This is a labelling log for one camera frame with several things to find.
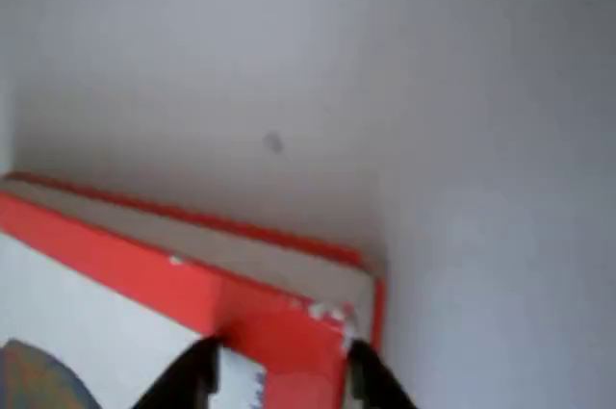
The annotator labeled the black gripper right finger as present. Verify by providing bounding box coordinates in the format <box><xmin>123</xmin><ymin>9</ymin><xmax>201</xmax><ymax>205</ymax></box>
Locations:
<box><xmin>346</xmin><ymin>338</ymin><xmax>418</xmax><ymax>409</ymax></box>

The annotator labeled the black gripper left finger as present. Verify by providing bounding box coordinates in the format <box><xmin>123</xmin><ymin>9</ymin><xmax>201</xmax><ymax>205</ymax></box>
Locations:
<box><xmin>136</xmin><ymin>335</ymin><xmax>222</xmax><ymax>409</ymax></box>

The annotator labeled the red hardcover book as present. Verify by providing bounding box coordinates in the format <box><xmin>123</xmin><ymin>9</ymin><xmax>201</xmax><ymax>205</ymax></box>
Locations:
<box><xmin>0</xmin><ymin>170</ymin><xmax>387</xmax><ymax>409</ymax></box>

